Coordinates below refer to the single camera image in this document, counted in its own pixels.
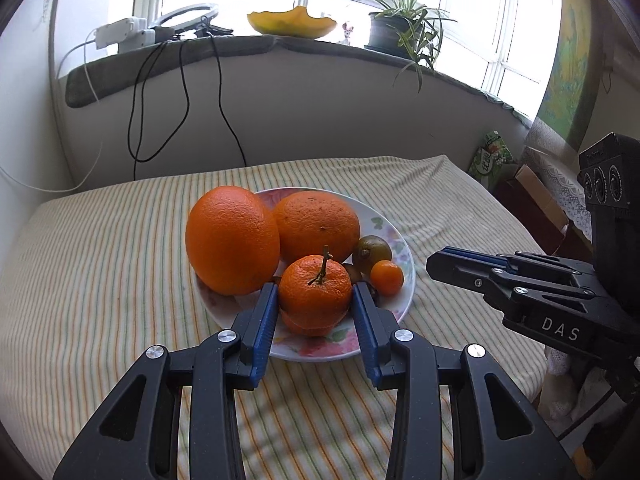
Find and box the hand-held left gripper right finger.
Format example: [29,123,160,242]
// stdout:
[352,282,581,480]

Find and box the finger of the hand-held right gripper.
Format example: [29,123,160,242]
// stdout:
[426,250,596,318]
[442,246,596,293]

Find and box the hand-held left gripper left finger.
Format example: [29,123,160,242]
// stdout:
[52,282,279,480]

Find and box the white floral plate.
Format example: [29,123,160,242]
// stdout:
[194,187,417,363]

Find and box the tangerine with stem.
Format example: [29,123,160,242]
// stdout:
[278,246,353,330]

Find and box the large smooth orange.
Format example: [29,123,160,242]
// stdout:
[185,186,281,296]

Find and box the stemless tangerine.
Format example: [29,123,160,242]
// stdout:
[281,310,346,337]

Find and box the small kumquat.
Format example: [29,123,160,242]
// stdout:
[370,259,404,296]

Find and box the cardboard box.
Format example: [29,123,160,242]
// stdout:
[492,162,571,256]

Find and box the green-brown round fruit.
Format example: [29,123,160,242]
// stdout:
[351,235,392,276]

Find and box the white lace cloth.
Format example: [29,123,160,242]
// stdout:
[522,117,596,241]

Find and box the green packet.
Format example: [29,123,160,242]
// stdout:
[467,130,518,183]

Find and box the white knitted fabric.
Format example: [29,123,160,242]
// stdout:
[540,347,616,421]

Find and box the rough-skinned orange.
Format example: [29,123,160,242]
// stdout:
[272,191,361,264]

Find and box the potted spider plant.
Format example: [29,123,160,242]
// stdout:
[342,0,458,93]

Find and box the yellow leaf-shaped dish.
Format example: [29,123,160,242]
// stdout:
[247,6,337,39]

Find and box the white charger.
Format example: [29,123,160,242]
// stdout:
[95,19,136,51]

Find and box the wall painting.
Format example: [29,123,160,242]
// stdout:
[537,0,608,146]

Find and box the long black cable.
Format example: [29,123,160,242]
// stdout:
[210,35,249,167]

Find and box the long white cable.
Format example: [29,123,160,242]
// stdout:
[0,30,103,193]

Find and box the looped black cable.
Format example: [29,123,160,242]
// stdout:
[126,40,192,182]

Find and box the white ring light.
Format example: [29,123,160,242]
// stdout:
[150,2,221,41]

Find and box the short white cable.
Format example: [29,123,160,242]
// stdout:
[57,32,98,80]

